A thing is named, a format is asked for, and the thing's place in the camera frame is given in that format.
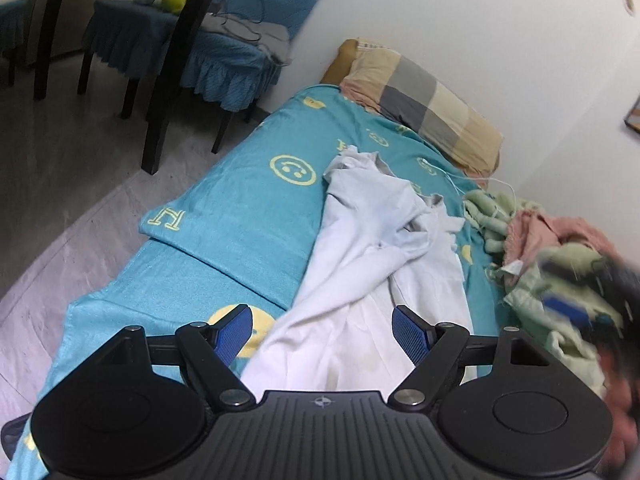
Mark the plaid beige grey pillow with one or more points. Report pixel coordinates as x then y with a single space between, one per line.
389 84

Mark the blue covered chair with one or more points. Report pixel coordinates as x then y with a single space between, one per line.
232 74
128 37

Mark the pink fleece blanket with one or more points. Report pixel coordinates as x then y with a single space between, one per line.
531 230

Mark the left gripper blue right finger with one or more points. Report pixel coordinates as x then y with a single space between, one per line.
417 338

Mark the teal patterned bed sheet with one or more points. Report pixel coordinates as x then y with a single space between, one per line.
244 233

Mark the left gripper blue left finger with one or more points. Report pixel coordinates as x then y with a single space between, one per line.
200 341

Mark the white long-sleeve shirt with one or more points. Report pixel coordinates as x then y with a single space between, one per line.
380 244

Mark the black table leg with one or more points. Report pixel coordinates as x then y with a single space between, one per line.
160 106

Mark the person's right hand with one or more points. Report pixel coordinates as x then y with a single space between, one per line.
621 380

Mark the gold leaf wall painting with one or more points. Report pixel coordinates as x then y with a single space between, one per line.
632 119

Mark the green fleece blanket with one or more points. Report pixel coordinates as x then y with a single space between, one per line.
526 289

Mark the grey cloth on chair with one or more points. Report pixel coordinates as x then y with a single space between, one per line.
271 38

